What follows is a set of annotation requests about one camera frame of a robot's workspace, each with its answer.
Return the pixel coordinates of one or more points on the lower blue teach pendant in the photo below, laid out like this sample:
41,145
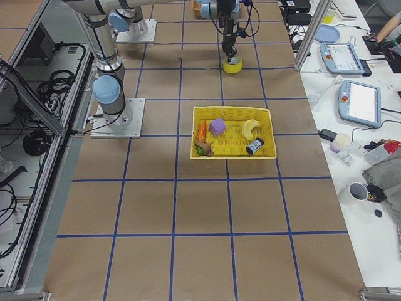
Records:
360,103

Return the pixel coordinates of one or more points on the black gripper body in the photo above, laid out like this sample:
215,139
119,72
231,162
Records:
229,31

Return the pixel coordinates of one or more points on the upper blue teach pendant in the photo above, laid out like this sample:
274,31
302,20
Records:
341,59

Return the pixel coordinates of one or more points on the beige toy croissant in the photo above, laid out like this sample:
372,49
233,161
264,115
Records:
248,127

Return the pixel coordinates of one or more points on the blue teach pendant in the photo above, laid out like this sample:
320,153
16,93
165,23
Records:
341,59
360,103

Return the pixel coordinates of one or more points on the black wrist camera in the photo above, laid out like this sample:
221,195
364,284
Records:
247,3

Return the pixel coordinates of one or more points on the white mug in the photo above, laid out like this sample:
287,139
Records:
353,194

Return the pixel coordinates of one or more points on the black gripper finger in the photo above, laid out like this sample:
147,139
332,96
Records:
230,53

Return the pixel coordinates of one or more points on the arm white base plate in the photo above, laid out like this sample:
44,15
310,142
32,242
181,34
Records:
140,32
129,124

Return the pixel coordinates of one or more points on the orange toy carrot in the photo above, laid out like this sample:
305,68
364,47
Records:
201,133

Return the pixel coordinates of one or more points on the yellow clear tape roll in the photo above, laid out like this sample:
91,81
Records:
232,65

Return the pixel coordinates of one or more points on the green toy leaf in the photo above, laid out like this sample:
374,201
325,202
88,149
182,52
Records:
200,151

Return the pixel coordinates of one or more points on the white lilac cup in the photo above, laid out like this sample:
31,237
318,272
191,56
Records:
340,142

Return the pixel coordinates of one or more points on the blue plate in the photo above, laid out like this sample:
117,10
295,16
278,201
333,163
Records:
327,34

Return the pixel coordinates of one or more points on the yellow plastic tray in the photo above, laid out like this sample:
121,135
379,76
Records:
231,144

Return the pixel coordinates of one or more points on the small grey labelled can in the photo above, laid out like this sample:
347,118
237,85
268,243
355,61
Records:
254,146

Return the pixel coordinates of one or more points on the brown wicker basket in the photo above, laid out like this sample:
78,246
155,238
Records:
195,6

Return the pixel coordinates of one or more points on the grey cloth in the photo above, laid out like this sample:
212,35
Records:
383,181

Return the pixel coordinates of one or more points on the brown toy root figure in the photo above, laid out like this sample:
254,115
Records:
206,148

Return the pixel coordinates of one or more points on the purple foam block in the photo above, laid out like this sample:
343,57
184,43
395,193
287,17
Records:
217,127

